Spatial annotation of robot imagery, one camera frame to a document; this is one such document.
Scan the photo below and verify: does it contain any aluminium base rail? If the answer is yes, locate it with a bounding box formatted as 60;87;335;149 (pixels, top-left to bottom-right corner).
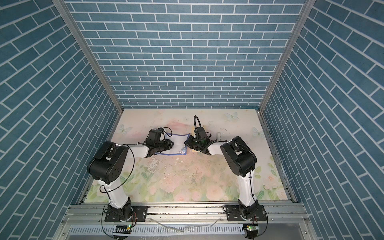
63;201;309;225

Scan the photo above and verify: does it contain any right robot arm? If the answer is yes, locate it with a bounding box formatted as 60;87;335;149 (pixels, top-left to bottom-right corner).
185;127;259;212

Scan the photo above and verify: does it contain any left corner aluminium post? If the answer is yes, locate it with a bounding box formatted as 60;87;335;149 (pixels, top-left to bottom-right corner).
52;0;124;114

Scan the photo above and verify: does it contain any right corner aluminium post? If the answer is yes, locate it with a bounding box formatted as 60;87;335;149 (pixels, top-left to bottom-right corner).
259;0;316;113

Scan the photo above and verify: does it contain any yellow envelope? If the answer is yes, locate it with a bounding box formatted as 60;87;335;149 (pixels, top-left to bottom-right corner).
193;127;210;152

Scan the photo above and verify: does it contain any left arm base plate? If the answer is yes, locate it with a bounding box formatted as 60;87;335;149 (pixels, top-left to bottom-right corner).
103;205;149;223

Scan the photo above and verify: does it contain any white letter blue border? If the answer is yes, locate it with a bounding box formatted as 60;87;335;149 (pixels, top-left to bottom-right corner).
160;134;190;156

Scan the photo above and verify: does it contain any corner aluminium post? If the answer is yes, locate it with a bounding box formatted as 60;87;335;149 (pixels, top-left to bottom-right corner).
52;0;124;114
259;0;316;113

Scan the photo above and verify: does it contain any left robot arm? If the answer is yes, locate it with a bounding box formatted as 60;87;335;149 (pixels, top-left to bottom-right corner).
87;127;174;221

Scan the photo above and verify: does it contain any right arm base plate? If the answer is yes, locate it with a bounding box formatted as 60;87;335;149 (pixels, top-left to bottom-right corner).
223;204;268;222

